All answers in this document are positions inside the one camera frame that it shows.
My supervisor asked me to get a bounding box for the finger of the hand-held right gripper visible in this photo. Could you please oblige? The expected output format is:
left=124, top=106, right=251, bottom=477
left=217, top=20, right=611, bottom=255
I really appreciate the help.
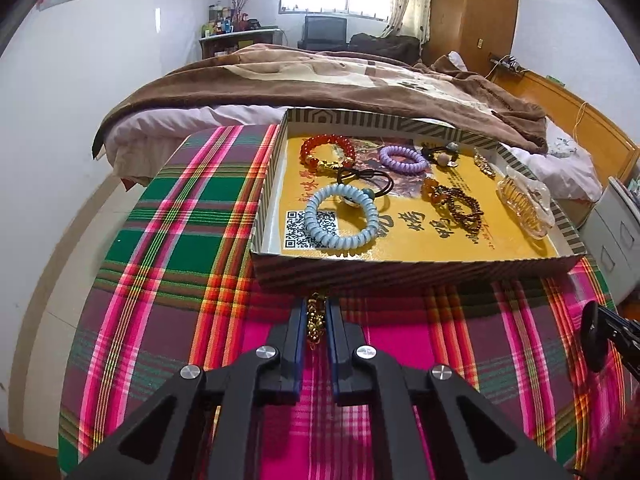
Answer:
left=597, top=305, right=640, bottom=386

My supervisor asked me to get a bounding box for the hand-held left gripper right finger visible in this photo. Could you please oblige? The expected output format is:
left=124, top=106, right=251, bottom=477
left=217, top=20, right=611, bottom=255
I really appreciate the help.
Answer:
left=327, top=300, right=576, bottom=480

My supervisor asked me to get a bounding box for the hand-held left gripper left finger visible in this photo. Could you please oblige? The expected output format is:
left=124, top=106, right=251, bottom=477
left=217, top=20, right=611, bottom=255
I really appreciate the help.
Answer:
left=65, top=300, right=307, bottom=480

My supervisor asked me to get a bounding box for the gold bead bracelet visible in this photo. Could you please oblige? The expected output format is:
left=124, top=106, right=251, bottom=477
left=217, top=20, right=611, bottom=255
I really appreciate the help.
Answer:
left=305, top=292, right=328, bottom=351

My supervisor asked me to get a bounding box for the black wristband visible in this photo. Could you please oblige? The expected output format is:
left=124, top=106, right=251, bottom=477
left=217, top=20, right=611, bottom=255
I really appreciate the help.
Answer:
left=580, top=301, right=610, bottom=373

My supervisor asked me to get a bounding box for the striped cardboard box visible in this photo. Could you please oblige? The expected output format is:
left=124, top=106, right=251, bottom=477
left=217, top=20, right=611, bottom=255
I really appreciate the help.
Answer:
left=249, top=107, right=587, bottom=293

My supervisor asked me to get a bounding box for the blue spiral hair tie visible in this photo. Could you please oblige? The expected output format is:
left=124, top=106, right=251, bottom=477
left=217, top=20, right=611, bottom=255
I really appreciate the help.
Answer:
left=303, top=183, right=382, bottom=251

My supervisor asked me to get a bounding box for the dark brown bead bracelet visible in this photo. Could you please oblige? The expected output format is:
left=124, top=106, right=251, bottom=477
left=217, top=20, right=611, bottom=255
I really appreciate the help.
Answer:
left=440, top=187, right=486, bottom=237

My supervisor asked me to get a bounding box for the amber bead bracelet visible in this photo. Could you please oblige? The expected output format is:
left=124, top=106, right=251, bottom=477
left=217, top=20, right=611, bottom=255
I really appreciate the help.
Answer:
left=421, top=176, right=452, bottom=207

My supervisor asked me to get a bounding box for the purple spiral hair tie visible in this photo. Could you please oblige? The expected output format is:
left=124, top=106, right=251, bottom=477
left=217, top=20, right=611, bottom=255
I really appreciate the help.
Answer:
left=378, top=145, right=429, bottom=173

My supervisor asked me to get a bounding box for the red bead bracelet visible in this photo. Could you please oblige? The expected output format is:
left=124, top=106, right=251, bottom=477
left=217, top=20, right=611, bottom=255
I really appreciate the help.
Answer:
left=299, top=134, right=357, bottom=173

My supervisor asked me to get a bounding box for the black hair tie grey bear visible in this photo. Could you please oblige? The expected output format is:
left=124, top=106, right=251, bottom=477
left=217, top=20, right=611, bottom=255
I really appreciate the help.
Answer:
left=421, top=141, right=463, bottom=168

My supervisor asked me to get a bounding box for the small gold hair clip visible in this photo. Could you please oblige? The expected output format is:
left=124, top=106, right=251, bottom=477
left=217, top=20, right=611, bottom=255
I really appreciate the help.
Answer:
left=472, top=152, right=497, bottom=178

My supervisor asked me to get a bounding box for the grey cabinet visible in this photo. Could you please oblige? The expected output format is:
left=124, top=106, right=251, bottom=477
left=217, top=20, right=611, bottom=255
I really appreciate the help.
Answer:
left=580, top=177, right=640, bottom=306

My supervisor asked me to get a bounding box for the plaid cloth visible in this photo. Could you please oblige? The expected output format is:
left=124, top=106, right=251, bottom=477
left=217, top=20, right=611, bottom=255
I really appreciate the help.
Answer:
left=57, top=122, right=633, bottom=480

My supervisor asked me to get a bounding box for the clear hair claw clip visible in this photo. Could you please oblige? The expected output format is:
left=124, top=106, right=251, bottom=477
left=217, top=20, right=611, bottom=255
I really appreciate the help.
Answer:
left=496, top=164, right=557, bottom=240

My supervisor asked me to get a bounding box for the floral pillow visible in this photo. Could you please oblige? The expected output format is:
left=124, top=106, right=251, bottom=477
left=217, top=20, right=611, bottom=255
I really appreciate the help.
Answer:
left=525, top=122, right=603, bottom=201

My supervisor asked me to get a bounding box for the wooden headboard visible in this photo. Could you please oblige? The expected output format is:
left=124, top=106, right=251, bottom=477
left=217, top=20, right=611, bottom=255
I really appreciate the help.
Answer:
left=492, top=67, right=640, bottom=186

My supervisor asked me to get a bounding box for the white bedsheet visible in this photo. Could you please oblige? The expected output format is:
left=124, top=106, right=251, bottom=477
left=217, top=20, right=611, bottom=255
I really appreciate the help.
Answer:
left=107, top=105, right=281, bottom=181

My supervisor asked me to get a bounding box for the brown blanket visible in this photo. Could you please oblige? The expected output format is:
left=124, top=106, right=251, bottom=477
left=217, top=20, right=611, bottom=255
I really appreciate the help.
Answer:
left=91, top=42, right=548, bottom=161

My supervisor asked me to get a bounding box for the power strip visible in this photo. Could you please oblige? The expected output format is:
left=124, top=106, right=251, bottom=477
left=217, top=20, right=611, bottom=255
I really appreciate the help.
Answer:
left=490, top=52, right=523, bottom=71

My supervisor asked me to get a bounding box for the dark bag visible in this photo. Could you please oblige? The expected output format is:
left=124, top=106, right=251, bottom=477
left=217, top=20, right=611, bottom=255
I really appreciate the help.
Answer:
left=347, top=32, right=421, bottom=63

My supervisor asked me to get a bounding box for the desk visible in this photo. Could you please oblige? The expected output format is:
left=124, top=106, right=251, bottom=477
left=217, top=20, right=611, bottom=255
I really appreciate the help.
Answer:
left=199, top=27, right=286, bottom=58

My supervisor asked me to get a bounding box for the black chair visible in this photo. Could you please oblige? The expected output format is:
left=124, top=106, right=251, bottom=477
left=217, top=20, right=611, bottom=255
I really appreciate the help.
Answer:
left=300, top=15, right=348, bottom=51

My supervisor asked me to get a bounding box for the group of bottles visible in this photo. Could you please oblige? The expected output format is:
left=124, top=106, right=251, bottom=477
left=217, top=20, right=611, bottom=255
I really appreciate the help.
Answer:
left=202, top=2, right=263, bottom=38

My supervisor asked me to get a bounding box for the wooden wardrobe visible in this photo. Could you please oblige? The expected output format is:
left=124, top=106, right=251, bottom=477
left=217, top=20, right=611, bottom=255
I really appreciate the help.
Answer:
left=427, top=0, right=521, bottom=68

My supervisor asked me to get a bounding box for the black hair tie teal bead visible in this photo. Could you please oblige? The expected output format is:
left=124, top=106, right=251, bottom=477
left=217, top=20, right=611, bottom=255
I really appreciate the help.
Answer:
left=336, top=167, right=392, bottom=211

